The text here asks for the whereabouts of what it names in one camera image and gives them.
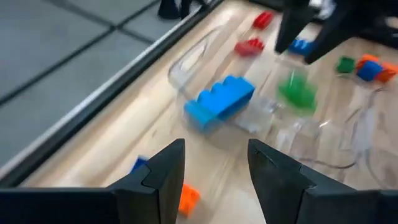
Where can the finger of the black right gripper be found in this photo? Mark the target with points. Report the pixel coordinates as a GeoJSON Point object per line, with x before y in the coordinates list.
{"type": "Point", "coordinates": [292, 21]}
{"type": "Point", "coordinates": [332, 34]}

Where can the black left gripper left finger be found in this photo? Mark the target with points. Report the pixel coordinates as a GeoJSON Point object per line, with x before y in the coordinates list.
{"type": "Point", "coordinates": [155, 193]}

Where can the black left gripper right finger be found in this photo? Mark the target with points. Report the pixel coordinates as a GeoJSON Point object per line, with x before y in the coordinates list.
{"type": "Point", "coordinates": [276, 186]}

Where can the large blue toy brick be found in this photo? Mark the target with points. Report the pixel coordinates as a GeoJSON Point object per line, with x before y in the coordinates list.
{"type": "Point", "coordinates": [300, 47]}
{"type": "Point", "coordinates": [220, 99]}

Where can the red toy brick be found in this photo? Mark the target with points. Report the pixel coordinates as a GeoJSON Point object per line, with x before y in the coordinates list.
{"type": "Point", "coordinates": [248, 48]}
{"type": "Point", "coordinates": [262, 20]}

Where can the clear plastic bin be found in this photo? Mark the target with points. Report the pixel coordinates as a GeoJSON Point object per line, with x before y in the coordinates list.
{"type": "Point", "coordinates": [192, 56]}
{"type": "Point", "coordinates": [357, 130]}

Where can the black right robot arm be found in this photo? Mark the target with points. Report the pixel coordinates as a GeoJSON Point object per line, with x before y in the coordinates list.
{"type": "Point", "coordinates": [381, 36]}

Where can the small orange toy brick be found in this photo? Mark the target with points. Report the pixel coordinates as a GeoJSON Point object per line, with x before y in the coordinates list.
{"type": "Point", "coordinates": [188, 199]}
{"type": "Point", "coordinates": [388, 73]}
{"type": "Point", "coordinates": [367, 57]}

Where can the small green toy brick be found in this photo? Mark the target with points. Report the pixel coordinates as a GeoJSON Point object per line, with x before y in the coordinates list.
{"type": "Point", "coordinates": [345, 65]}

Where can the large green toy brick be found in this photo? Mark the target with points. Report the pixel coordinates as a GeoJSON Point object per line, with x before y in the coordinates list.
{"type": "Point", "coordinates": [297, 93]}

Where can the black stand pole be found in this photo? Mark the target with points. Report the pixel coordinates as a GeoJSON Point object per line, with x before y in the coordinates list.
{"type": "Point", "coordinates": [168, 9]}

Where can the black aluminium table frame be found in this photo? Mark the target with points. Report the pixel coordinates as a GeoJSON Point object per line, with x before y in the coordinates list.
{"type": "Point", "coordinates": [93, 107]}

